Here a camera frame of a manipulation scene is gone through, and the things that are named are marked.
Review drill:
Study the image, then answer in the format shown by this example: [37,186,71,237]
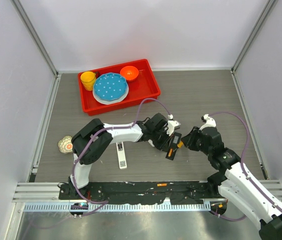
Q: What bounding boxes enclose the yellow mug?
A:
[80,71,100,91]

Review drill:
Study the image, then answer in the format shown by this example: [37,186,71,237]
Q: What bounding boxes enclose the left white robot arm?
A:
[69,113,181,200]

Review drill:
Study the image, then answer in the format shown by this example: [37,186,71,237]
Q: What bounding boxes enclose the orange handled screwdriver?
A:
[177,141,184,148]

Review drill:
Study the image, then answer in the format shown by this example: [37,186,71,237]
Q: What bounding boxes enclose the orange bowl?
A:
[119,65,139,82]

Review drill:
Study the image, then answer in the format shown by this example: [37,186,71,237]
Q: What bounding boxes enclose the white slim remote control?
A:
[116,142,127,170]

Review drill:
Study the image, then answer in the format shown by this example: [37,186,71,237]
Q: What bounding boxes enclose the white plate under blue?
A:
[92,86,129,105]

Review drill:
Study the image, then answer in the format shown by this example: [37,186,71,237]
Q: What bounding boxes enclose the white slotted cable duct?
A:
[23,201,211,212]

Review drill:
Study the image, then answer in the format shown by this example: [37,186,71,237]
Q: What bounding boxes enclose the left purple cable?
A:
[71,98,173,217]

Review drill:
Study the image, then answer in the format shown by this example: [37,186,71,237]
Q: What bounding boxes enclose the red plastic tray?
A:
[77,59,161,116]

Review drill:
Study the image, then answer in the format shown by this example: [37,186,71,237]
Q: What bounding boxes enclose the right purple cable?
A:
[208,111,282,231]

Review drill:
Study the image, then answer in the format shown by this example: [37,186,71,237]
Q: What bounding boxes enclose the black remote control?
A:
[165,132,182,161]

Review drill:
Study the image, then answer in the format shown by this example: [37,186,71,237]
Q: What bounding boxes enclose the purple cable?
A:
[208,111,282,231]
[71,98,173,217]

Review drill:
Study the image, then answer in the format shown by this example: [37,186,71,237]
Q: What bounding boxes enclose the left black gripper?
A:
[151,128,174,153]

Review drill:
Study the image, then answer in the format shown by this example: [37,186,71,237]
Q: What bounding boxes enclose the blue dotted plate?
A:
[93,72,128,101]

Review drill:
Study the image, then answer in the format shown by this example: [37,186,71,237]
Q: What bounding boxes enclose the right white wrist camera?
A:
[199,114,217,131]

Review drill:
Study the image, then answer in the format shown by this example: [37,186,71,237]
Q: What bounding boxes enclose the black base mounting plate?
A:
[57,181,222,205]

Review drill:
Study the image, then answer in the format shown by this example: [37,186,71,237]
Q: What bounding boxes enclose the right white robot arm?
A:
[181,126,282,240]

